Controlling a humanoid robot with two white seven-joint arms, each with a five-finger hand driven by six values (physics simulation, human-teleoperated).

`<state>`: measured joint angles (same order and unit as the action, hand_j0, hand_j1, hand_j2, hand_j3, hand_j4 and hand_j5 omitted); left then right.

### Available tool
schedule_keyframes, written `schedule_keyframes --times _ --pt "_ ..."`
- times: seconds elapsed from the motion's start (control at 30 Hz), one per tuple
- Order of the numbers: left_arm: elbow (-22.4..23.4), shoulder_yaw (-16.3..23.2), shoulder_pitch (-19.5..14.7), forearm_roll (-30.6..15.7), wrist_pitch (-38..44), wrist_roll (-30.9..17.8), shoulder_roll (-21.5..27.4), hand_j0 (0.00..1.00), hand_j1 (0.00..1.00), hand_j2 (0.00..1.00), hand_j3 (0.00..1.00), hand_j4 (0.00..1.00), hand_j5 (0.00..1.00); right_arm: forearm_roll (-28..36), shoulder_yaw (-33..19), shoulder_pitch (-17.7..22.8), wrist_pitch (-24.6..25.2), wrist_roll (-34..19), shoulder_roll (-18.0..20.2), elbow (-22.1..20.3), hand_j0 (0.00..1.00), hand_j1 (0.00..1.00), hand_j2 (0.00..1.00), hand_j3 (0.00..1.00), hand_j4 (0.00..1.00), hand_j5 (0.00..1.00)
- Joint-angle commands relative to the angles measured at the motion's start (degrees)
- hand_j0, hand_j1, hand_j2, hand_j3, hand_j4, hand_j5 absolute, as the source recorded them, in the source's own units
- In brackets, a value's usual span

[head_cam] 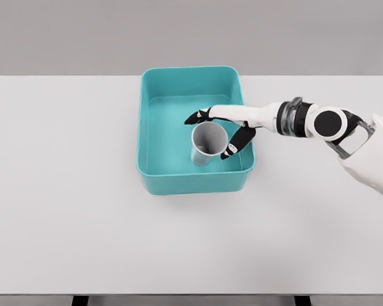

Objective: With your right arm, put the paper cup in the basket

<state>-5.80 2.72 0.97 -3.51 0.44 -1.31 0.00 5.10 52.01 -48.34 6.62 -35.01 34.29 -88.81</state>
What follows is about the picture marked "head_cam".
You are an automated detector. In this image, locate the white paper cup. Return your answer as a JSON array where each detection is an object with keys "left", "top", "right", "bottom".
[{"left": 190, "top": 122, "right": 229, "bottom": 166}]

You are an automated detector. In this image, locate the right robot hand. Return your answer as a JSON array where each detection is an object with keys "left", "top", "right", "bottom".
[{"left": 184, "top": 105, "right": 263, "bottom": 161}]

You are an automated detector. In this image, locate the teal plastic basket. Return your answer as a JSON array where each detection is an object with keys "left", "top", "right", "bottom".
[{"left": 135, "top": 65, "right": 256, "bottom": 196}]

